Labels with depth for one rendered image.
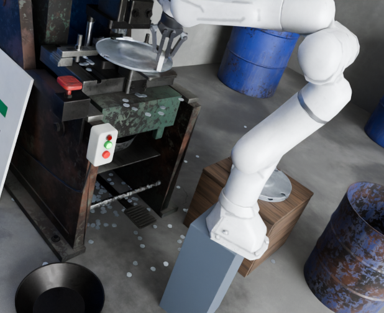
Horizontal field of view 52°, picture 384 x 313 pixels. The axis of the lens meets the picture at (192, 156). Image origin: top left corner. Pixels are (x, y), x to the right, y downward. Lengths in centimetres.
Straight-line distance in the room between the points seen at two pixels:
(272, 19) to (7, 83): 114
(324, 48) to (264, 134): 28
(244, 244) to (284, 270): 75
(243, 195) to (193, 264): 33
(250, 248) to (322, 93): 54
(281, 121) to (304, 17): 26
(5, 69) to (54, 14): 33
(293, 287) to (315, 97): 114
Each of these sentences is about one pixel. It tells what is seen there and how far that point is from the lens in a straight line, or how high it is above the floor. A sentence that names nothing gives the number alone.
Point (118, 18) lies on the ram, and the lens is 150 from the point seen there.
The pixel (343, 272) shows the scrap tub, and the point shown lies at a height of 22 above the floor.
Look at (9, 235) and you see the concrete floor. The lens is 181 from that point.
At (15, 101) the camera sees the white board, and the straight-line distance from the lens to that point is 175.
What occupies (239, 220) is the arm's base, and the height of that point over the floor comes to 55.
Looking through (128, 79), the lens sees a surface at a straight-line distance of 151.
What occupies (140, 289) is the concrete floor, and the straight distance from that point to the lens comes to 168.
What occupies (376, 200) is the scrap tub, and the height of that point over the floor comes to 39.
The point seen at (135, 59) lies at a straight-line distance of 149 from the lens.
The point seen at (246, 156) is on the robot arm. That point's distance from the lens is 107.
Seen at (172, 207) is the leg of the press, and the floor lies 3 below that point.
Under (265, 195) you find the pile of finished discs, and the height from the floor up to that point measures 37.
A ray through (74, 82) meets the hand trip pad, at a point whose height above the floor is 76.
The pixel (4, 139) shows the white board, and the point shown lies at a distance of 183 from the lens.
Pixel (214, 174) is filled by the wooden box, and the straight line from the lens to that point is 177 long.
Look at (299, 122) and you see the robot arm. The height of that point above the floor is 93.
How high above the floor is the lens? 132
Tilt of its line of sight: 32 degrees down
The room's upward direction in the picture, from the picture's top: 19 degrees clockwise
